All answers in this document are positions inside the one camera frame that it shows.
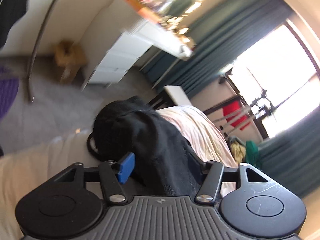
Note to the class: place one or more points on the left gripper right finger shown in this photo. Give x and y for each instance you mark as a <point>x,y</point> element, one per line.
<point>196,167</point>

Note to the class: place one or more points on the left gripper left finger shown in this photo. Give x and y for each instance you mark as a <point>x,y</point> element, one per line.
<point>124,167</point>

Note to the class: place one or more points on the black garment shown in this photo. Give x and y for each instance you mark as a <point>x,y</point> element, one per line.
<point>161,151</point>

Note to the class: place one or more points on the yellow knitted garment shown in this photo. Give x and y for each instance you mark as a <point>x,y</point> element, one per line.
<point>238,152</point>

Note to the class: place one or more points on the green garment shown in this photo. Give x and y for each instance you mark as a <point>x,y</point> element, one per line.
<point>252,154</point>

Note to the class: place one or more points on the white stool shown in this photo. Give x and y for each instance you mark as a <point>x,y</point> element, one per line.
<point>170,96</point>

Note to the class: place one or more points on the teal curtain right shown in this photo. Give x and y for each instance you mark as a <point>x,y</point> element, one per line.
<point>292,157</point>

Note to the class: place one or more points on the teal curtain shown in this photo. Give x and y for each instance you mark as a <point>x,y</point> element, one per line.
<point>292,157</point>
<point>221,35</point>

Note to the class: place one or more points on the pink bed sheet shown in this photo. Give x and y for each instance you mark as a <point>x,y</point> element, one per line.
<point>25,170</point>

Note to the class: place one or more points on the white dressing table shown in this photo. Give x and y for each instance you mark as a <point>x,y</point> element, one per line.
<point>118,36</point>

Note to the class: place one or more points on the purple mat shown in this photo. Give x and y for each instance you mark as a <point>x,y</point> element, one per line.
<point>9,89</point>

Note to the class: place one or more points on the teal curtain left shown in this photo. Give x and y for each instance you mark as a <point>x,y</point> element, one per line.
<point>221,35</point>

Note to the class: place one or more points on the orange box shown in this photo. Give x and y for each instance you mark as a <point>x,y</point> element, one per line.
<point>142,8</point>

